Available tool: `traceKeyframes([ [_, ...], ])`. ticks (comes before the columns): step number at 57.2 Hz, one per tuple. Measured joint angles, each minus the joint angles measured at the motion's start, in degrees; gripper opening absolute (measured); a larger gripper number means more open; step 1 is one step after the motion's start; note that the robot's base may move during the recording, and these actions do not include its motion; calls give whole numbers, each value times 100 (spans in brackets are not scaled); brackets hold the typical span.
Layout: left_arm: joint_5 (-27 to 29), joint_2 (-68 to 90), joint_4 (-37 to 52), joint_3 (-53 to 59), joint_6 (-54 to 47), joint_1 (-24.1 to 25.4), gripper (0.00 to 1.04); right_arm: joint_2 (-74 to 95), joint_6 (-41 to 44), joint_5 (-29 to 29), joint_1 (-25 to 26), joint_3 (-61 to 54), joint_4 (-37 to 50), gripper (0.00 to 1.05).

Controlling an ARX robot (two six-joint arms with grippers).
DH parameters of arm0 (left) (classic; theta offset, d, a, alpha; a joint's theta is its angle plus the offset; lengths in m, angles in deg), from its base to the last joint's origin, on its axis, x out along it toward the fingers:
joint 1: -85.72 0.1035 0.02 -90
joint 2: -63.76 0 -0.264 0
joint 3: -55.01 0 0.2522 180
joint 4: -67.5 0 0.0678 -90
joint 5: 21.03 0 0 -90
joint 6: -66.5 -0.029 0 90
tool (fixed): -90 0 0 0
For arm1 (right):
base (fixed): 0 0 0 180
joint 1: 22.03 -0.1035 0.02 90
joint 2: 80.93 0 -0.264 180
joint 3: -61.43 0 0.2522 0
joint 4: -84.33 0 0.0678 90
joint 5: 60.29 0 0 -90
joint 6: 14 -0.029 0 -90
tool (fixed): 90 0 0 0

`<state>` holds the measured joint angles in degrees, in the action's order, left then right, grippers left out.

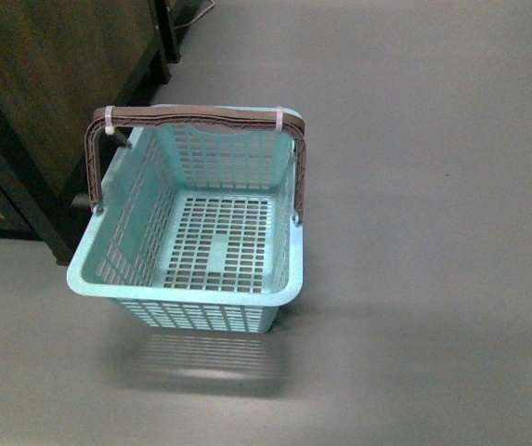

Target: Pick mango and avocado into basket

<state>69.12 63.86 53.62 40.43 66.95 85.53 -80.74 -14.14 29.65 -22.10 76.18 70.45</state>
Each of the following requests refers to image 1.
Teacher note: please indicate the light blue plastic basket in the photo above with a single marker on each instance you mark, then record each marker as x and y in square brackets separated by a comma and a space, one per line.
[196, 228]

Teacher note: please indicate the brown basket handle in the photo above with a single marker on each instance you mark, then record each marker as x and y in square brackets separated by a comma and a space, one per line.
[229, 117]

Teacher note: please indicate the white zip tie right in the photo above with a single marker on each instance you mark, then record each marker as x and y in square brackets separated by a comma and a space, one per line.
[279, 119]

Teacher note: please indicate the white zip tie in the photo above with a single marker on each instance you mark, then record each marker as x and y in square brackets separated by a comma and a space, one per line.
[279, 119]
[108, 124]

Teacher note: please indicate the white zip tie left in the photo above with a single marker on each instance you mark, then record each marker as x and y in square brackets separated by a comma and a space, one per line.
[108, 124]

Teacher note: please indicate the dark wooden display stand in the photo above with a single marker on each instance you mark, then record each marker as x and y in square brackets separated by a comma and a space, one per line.
[60, 61]

